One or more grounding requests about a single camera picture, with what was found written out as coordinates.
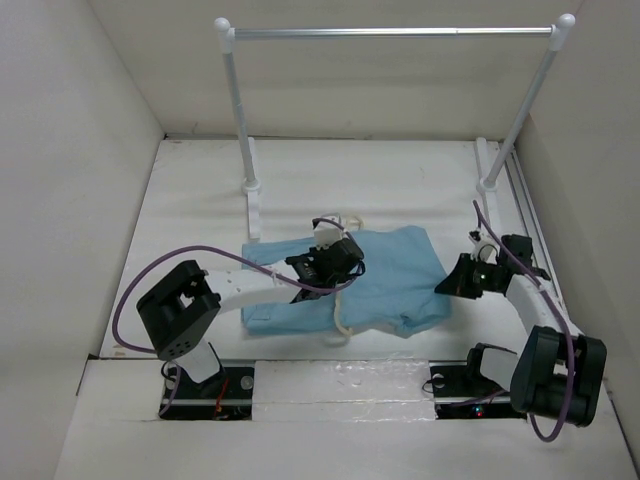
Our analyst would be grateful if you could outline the cream plastic hanger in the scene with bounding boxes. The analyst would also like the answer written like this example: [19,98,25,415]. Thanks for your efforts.
[324,212,365,344]

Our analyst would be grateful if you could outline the light blue trousers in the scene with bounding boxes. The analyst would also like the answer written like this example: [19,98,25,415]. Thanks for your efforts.
[241,225,452,337]

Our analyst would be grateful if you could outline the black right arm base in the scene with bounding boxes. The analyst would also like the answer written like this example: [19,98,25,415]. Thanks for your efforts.
[421,343,526,420]

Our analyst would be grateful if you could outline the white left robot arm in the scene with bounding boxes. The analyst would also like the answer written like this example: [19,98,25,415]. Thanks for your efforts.
[136,237,365,397]

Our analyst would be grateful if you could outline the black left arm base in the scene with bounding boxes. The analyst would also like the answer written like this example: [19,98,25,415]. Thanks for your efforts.
[158,361,255,421]

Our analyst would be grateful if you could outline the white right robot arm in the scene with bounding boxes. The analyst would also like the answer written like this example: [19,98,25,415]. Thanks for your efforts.
[435,230,607,427]

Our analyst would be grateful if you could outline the white clothes rack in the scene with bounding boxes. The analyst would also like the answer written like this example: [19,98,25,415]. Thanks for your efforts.
[211,13,576,241]

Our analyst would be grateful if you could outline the white foam block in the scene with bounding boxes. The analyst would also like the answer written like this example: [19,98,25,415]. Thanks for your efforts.
[252,360,436,423]

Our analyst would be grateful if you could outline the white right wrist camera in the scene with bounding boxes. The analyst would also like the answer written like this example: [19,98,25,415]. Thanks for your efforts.
[469,229,499,262]

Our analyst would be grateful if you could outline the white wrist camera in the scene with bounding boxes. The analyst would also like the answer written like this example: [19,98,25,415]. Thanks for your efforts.
[469,229,499,262]
[312,212,349,249]

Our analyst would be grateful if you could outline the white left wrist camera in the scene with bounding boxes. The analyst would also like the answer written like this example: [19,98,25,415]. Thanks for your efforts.
[312,212,349,249]

